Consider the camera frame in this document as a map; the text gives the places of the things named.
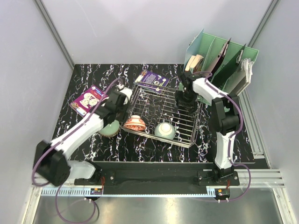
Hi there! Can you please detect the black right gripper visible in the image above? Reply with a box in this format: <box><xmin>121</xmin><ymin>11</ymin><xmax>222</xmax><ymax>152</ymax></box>
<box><xmin>174</xmin><ymin>90</ymin><xmax>198</xmax><ymax>115</ymax></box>

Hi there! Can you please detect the teal bird patterned bowl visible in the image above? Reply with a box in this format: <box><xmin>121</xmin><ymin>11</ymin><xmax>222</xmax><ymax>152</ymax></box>
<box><xmin>103</xmin><ymin>120</ymin><xmax>120</xmax><ymax>131</ymax></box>

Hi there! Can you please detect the red white floral bowl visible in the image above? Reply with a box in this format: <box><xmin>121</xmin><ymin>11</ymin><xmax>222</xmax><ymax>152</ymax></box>
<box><xmin>123</xmin><ymin>115</ymin><xmax>146</xmax><ymax>131</ymax></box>

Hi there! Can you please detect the wire dish rack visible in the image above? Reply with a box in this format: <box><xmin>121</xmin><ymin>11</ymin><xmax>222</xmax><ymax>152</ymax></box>
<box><xmin>121</xmin><ymin>84</ymin><xmax>202</xmax><ymax>148</ymax></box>

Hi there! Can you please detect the pale green upturned bowl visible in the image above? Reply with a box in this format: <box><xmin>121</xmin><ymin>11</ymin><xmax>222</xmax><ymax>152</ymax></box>
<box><xmin>155</xmin><ymin>122</ymin><xmax>175</xmax><ymax>140</ymax></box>

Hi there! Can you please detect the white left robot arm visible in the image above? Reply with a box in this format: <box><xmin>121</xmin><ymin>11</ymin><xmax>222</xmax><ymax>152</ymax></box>
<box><xmin>33</xmin><ymin>87</ymin><xmax>133</xmax><ymax>187</ymax></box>

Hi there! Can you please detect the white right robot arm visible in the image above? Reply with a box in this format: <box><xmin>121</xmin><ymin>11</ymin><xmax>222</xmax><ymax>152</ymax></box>
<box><xmin>175</xmin><ymin>71</ymin><xmax>243</xmax><ymax>185</ymax></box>

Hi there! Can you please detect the purple rabbit picture book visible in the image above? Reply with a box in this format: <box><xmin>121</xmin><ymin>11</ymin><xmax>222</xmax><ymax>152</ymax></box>
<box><xmin>70</xmin><ymin>85</ymin><xmax>108</xmax><ymax>117</ymax></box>

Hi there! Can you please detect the cream paperback book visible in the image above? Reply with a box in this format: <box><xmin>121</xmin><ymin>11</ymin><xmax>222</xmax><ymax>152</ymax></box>
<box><xmin>185</xmin><ymin>54</ymin><xmax>204</xmax><ymax>73</ymax></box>

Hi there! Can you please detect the dark purple paperback book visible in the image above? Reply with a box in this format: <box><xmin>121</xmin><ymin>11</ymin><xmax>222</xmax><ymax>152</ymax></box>
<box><xmin>134</xmin><ymin>70</ymin><xmax>170</xmax><ymax>94</ymax></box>

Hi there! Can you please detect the dark green clipboard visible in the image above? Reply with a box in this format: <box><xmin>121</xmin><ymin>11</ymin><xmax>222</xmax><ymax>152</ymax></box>
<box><xmin>212</xmin><ymin>44</ymin><xmax>246</xmax><ymax>89</ymax></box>

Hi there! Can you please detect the mint green file organizer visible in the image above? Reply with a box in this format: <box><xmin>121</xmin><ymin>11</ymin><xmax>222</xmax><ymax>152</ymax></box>
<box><xmin>184</xmin><ymin>30</ymin><xmax>259</xmax><ymax>96</ymax></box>

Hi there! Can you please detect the pink clipboard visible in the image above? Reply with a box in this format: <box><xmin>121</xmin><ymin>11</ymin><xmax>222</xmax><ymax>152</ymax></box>
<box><xmin>202</xmin><ymin>37</ymin><xmax>231</xmax><ymax>74</ymax></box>

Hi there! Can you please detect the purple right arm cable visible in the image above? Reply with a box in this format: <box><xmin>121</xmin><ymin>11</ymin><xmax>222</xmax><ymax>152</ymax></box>
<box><xmin>193</xmin><ymin>71</ymin><xmax>252</xmax><ymax>203</ymax></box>

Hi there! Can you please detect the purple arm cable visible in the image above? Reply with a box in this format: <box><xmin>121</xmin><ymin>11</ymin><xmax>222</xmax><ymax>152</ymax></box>
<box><xmin>31</xmin><ymin>78</ymin><xmax>126</xmax><ymax>221</ymax></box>
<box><xmin>193</xmin><ymin>71</ymin><xmax>252</xmax><ymax>203</ymax></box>

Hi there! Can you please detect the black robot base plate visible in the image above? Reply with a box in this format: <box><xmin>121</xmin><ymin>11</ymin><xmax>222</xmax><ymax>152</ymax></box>
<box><xmin>45</xmin><ymin>161</ymin><xmax>269</xmax><ymax>196</ymax></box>

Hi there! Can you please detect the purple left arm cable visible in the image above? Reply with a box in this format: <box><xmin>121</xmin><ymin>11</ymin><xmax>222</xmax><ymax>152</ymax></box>
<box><xmin>31</xmin><ymin>78</ymin><xmax>126</xmax><ymax>221</ymax></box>

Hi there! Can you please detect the aluminium frame rail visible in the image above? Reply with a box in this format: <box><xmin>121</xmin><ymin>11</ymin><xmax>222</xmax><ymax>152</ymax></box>
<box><xmin>34</xmin><ymin>168</ymin><xmax>284</xmax><ymax>200</ymax></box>

